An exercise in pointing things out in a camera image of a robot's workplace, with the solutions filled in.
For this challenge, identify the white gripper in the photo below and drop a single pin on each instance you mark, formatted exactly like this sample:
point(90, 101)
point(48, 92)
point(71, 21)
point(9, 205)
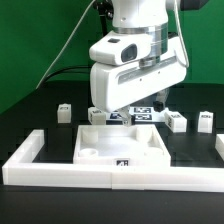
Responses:
point(113, 88)

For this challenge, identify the white square tabletop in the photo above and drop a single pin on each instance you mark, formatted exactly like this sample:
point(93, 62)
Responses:
point(117, 145)

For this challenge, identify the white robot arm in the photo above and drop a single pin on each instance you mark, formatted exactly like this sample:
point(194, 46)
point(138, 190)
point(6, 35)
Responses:
point(132, 17)

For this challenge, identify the AprilTag marker sheet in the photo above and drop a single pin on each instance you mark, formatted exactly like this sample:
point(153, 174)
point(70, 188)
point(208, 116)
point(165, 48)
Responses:
point(141, 114)

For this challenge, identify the white U-shaped fence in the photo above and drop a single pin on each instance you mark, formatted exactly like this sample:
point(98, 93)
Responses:
point(21, 169)

